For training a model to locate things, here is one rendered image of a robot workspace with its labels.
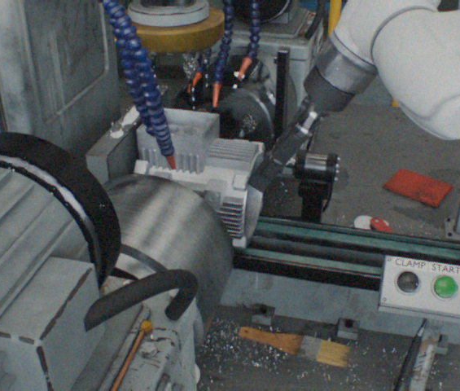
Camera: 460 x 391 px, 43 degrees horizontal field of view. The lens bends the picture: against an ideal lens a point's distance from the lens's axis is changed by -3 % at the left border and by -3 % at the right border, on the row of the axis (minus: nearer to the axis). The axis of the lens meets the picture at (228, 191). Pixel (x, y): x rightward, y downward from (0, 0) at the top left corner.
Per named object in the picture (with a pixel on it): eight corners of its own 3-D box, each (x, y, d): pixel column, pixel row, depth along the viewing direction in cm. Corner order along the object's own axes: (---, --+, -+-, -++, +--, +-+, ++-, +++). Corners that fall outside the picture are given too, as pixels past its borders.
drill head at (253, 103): (160, 189, 131) (153, 81, 118) (212, 112, 165) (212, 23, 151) (274, 205, 126) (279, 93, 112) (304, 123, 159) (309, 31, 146)
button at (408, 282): (395, 292, 82) (396, 289, 81) (397, 272, 84) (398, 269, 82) (416, 296, 82) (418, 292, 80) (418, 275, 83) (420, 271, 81)
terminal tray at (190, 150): (138, 167, 107) (135, 130, 103) (159, 140, 116) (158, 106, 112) (203, 176, 104) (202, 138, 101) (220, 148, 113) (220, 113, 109)
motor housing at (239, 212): (136, 249, 112) (127, 160, 102) (171, 197, 127) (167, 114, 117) (240, 269, 107) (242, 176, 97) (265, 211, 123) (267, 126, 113)
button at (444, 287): (431, 298, 81) (433, 295, 80) (433, 277, 82) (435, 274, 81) (453, 301, 81) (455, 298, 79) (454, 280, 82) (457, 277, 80)
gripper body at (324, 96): (319, 54, 92) (287, 98, 97) (312, 72, 85) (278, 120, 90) (359, 81, 92) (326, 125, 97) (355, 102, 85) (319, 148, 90)
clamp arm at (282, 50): (269, 173, 121) (273, 50, 108) (272, 165, 124) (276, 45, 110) (286, 175, 120) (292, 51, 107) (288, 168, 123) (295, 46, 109)
